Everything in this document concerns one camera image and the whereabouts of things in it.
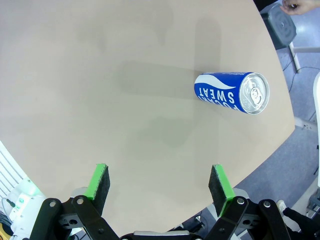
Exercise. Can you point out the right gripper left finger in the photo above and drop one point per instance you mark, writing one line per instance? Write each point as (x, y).
(82, 212)

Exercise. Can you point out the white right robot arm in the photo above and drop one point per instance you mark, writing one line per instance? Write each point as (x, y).
(27, 207)

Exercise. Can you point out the white side table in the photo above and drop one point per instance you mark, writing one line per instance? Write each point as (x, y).
(305, 48)

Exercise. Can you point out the person's left hand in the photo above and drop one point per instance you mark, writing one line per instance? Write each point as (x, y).
(297, 6)

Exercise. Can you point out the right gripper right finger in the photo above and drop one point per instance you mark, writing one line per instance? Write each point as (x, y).
(232, 212)

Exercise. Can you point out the blue Pocari Sweat can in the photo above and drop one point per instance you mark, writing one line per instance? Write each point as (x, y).
(220, 92)

